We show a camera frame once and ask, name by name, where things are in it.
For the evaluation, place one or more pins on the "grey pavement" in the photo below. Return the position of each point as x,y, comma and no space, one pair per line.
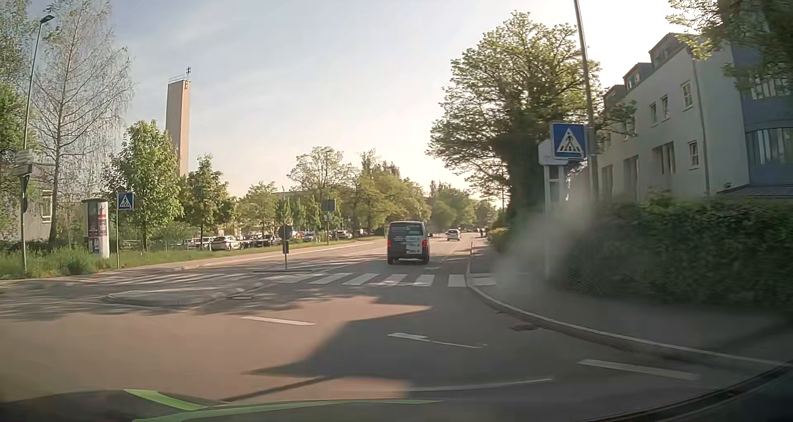
650,323
204,261

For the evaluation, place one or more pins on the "white car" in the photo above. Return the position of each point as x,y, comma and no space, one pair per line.
453,234

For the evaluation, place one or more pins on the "advertising column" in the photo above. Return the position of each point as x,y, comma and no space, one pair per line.
98,227

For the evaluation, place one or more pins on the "row of parked cars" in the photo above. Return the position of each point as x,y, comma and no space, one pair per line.
260,241

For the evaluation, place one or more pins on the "tall lamp post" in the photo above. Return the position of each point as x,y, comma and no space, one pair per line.
585,87

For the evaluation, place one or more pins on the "grass verge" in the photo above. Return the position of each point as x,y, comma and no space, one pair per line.
124,258

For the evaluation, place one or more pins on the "dark van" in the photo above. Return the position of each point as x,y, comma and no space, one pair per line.
408,242

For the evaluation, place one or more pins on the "tree with overhanging branches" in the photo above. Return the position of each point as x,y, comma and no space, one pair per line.
737,25

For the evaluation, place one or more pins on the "row of trees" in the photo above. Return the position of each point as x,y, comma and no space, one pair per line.
297,196

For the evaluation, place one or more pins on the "white building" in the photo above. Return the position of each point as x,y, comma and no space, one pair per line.
687,124

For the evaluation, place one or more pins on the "blue pedestrian crossing sign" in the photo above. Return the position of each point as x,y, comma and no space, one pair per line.
125,202
568,142

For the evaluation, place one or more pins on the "square sign on post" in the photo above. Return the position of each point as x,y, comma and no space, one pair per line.
328,207

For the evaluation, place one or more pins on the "grey asphalt road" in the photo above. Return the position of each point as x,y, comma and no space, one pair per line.
347,347

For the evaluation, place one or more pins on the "direction signs on post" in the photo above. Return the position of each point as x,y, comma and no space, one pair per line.
22,165

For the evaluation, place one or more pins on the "large green tree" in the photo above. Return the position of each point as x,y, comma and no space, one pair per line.
514,112

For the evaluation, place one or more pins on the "round sign on post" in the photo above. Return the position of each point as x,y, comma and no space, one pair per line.
285,233

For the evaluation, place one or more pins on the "curved lamp post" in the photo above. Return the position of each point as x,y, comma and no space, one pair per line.
26,143

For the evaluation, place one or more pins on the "road markings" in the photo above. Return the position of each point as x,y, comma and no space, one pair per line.
361,279

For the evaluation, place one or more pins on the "green hedge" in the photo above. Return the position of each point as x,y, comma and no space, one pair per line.
681,248

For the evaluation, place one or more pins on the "bare birch tree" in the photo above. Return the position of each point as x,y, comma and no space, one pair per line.
77,100

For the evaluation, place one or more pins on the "tall concrete tower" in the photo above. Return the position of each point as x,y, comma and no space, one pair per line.
178,124

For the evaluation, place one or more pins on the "car's own bonnet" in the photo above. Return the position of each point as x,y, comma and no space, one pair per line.
310,409

